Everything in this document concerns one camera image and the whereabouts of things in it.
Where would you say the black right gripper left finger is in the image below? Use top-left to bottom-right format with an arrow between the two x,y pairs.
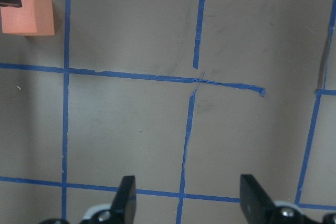
89,176 -> 137,223

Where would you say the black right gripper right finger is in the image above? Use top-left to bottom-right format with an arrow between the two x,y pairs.
239,174 -> 312,224

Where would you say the orange foam block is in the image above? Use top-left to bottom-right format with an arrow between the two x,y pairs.
1,0 -> 55,36

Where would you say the brown paper table cover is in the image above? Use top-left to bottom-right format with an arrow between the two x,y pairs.
1,0 -> 335,223

